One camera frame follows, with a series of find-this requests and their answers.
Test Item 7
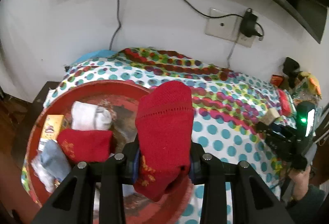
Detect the black power adapter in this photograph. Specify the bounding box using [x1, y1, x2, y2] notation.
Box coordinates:
[239, 8, 264, 41]

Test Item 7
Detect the red sock with gold print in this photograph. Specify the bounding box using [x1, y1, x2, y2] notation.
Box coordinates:
[57, 129, 117, 164]

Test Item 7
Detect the red gold foil packet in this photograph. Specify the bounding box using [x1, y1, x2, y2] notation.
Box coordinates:
[53, 179, 61, 189]

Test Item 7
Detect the orange red snack packet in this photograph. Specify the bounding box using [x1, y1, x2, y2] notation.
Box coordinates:
[270, 75, 284, 87]

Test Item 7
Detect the black hanging cable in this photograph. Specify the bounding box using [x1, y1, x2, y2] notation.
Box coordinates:
[109, 0, 139, 51]

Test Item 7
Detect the yellow cigarette box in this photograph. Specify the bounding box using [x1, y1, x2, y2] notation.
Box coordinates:
[38, 115, 69, 152]

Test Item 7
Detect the person right hand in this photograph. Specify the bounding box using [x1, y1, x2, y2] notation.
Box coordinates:
[288, 166, 311, 201]

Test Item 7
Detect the white rolled sock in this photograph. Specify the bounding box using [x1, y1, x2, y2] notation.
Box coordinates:
[71, 101, 113, 131]

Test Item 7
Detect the polka dot bed sheet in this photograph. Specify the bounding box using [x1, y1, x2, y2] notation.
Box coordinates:
[21, 47, 309, 224]

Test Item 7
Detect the crumpled clear plastic bag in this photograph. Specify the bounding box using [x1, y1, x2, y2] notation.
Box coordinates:
[31, 154, 55, 193]

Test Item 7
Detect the white wall socket plate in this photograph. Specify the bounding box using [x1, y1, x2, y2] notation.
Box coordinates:
[205, 8, 241, 42]

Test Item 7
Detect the red green flat box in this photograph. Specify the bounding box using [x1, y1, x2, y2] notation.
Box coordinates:
[277, 89, 297, 118]

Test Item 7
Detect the dark red small box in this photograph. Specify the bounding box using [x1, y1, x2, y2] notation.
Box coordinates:
[260, 108, 280, 126]

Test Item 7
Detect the round red tray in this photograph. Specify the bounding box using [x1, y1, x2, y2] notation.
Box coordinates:
[27, 80, 193, 223]

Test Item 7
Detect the clear plastic snack bag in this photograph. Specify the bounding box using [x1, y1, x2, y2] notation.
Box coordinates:
[291, 71, 322, 105]

